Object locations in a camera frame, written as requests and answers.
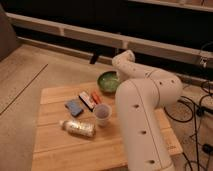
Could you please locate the black and white eraser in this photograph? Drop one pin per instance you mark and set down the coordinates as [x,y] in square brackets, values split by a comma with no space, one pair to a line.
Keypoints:
[87,100]

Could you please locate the white window frame rail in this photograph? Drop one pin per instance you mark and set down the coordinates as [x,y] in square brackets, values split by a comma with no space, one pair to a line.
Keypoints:
[153,48]

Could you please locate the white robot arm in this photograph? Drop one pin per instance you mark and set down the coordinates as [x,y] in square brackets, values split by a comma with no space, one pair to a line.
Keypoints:
[142,90]

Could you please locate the orange marker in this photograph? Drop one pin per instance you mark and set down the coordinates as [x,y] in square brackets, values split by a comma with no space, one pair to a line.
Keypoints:
[95,97]

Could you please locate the clear plastic bottle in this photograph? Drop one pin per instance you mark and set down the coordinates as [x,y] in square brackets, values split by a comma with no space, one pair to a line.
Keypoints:
[78,128]

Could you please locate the wooden table board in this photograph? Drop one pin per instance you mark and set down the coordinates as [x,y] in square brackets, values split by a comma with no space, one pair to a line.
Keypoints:
[56,150]

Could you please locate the blue sponge block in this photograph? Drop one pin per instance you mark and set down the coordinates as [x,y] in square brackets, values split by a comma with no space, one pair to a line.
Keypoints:
[74,108]

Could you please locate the green ceramic bowl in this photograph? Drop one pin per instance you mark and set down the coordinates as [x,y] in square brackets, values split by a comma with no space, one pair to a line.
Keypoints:
[108,82]

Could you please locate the clear plastic cup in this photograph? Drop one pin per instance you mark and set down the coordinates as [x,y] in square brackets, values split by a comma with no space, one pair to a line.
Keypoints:
[102,113]

